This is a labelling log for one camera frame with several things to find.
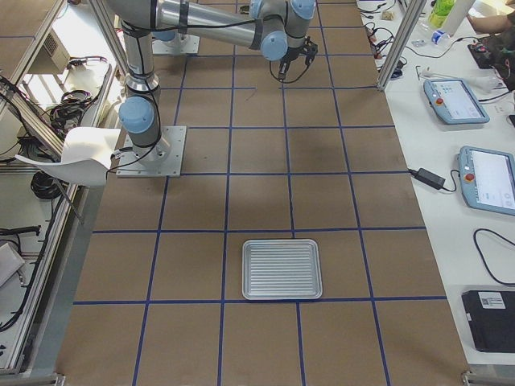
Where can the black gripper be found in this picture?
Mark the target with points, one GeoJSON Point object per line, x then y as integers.
{"type": "Point", "coordinates": [306, 47]}

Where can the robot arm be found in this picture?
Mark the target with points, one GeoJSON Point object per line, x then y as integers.
{"type": "Point", "coordinates": [277, 29]}

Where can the ribbed metal tray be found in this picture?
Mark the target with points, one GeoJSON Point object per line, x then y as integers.
{"type": "Point", "coordinates": [281, 269]}

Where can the upper blue teach pendant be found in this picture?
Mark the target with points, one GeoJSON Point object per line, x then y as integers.
{"type": "Point", "coordinates": [454, 102]}

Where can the blue teach pendant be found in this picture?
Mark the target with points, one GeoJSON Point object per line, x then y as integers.
{"type": "Point", "coordinates": [454, 102]}
{"type": "Point", "coordinates": [487, 179]}

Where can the black power adapter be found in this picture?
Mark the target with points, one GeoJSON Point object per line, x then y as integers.
{"type": "Point", "coordinates": [427, 177]}

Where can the lower blue teach pendant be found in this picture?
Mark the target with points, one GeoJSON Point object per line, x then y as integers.
{"type": "Point", "coordinates": [487, 179]}

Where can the white plastic chair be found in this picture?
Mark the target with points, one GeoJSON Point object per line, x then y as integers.
{"type": "Point", "coordinates": [85, 158]}

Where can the black box with label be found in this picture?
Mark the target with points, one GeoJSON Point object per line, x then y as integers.
{"type": "Point", "coordinates": [490, 316]}

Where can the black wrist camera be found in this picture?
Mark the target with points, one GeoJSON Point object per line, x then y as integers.
{"type": "Point", "coordinates": [283, 69]}

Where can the aluminium frame post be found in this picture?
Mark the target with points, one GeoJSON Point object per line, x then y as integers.
{"type": "Point", "coordinates": [405, 29]}

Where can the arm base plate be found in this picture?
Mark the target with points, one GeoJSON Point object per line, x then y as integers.
{"type": "Point", "coordinates": [164, 160]}
{"type": "Point", "coordinates": [179, 45]}

